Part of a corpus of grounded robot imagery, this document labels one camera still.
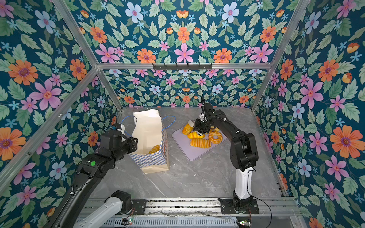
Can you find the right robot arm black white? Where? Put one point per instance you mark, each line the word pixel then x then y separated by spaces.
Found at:
pixel 243 152

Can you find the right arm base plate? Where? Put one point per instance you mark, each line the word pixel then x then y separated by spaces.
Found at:
pixel 236 206

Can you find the yellow small bread roll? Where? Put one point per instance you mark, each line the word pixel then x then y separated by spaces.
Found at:
pixel 195 135

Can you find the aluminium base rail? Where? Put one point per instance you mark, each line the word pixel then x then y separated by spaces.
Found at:
pixel 210 207

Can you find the white perforated cable duct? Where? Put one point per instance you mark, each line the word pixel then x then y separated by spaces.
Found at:
pixel 173 222

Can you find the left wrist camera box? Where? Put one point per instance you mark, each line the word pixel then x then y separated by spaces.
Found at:
pixel 118 127

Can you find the lilac plastic tray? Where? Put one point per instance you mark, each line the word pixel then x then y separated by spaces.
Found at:
pixel 191 152

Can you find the blue checkered paper bag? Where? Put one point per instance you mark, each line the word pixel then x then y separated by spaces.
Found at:
pixel 150 131

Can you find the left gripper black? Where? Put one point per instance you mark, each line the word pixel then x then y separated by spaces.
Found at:
pixel 133 144

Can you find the round golden bread roll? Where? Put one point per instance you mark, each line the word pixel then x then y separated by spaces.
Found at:
pixel 188 129

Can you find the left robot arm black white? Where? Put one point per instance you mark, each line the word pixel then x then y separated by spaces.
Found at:
pixel 114 145

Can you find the croissant shaped fake bread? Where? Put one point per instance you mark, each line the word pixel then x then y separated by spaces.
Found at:
pixel 154 149

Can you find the black hook rail on wall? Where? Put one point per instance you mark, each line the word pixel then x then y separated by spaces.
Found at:
pixel 192 66

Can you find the striped oblong bread loaf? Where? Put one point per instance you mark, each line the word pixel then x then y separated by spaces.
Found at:
pixel 200 143

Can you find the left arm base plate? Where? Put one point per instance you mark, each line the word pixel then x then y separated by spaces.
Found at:
pixel 138 206

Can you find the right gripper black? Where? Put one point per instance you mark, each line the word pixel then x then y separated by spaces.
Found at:
pixel 197 127

